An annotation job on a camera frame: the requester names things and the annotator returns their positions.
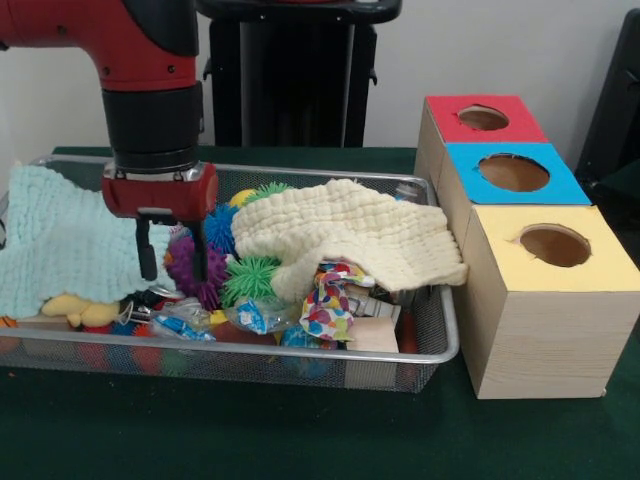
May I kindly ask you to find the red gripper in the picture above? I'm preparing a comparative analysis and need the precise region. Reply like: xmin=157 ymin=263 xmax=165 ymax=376
xmin=101 ymin=160 xmax=220 ymax=286

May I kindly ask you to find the wooden box with three holes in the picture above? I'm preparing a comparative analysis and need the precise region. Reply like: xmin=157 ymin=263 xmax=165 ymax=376
xmin=414 ymin=94 xmax=640 ymax=400

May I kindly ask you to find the purple spiky ball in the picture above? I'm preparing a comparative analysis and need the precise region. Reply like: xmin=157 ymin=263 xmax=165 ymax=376
xmin=164 ymin=234 xmax=230 ymax=312

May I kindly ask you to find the yellow plush toy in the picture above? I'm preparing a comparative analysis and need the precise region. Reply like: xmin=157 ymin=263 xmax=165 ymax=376
xmin=42 ymin=293 xmax=121 ymax=329

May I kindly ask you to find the blue spiky ball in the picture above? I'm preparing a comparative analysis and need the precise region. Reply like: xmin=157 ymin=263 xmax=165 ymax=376
xmin=202 ymin=203 xmax=237 ymax=251

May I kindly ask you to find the black stand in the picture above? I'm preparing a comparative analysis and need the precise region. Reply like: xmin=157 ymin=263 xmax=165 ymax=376
xmin=574 ymin=8 xmax=640 ymax=176

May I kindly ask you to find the shallow mesh bin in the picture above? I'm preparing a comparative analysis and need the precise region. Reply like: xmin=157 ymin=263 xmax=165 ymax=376
xmin=0 ymin=154 xmax=461 ymax=395

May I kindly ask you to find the mint waffle cloth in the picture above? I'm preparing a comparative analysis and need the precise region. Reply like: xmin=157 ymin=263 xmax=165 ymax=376
xmin=0 ymin=163 xmax=176 ymax=319

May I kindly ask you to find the colourful polka dot paper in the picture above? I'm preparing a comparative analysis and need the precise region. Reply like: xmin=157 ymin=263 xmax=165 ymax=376
xmin=299 ymin=262 xmax=376 ymax=344

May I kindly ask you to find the dark green tablecloth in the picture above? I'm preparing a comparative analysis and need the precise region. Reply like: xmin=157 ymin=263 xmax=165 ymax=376
xmin=592 ymin=158 xmax=640 ymax=201
xmin=0 ymin=145 xmax=640 ymax=480

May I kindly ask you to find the clear packet with blue print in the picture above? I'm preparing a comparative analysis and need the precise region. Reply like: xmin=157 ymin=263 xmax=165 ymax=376
xmin=225 ymin=297 xmax=297 ymax=336

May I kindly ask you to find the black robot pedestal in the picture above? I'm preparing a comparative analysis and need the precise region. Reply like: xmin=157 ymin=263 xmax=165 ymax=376
xmin=194 ymin=0 xmax=404 ymax=148

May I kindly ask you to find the green spiky ball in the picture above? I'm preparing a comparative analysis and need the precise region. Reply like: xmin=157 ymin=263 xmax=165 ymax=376
xmin=247 ymin=182 xmax=296 ymax=204
xmin=222 ymin=257 xmax=281 ymax=307

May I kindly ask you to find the cream waffle cloth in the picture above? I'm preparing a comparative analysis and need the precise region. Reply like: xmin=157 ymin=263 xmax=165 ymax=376
xmin=229 ymin=178 xmax=470 ymax=305

